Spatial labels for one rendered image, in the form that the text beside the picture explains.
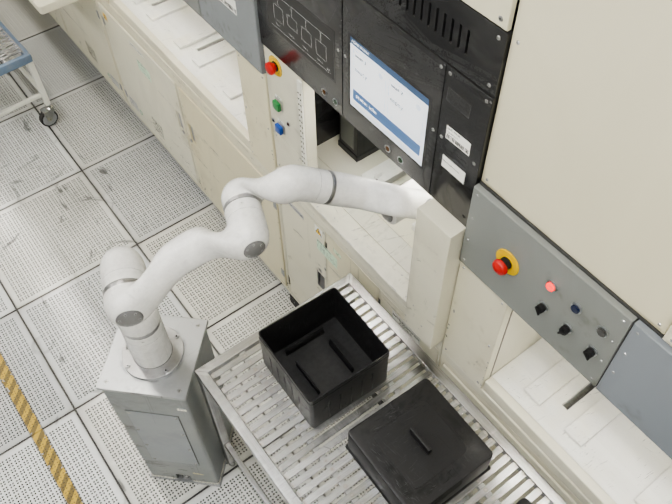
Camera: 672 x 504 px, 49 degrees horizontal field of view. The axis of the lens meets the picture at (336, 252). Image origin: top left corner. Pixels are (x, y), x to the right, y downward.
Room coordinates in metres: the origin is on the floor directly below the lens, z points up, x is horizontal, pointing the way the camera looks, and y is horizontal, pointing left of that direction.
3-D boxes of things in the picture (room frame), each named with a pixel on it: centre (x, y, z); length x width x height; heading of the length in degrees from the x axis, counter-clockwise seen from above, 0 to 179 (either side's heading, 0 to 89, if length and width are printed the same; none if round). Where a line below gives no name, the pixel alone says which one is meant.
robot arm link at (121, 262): (1.16, 0.58, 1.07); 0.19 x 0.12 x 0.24; 15
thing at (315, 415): (1.05, 0.04, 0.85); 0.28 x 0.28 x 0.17; 34
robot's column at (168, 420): (1.12, 0.57, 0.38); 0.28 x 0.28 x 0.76; 81
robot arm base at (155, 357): (1.12, 0.57, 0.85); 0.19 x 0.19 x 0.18
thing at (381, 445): (0.78, -0.22, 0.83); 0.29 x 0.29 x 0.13; 35
